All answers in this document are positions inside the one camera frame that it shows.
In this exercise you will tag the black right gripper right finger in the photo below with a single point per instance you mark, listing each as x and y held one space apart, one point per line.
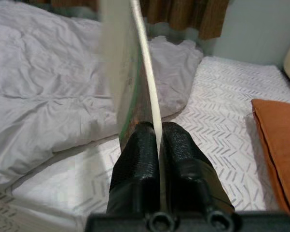
183 174

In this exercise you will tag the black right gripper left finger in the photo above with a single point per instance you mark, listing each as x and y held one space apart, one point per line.
135 169

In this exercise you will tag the orange pillow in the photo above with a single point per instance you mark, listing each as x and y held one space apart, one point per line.
282 135

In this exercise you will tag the white book with photo cover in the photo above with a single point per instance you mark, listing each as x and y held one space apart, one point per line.
125 60

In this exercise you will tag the mattress with chevron patterned sheet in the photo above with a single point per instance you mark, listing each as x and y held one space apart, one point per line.
219 108

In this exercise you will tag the light grey duvet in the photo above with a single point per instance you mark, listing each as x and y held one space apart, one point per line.
50 84

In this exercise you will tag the brown striped curtain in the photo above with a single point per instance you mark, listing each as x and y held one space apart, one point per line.
183 12

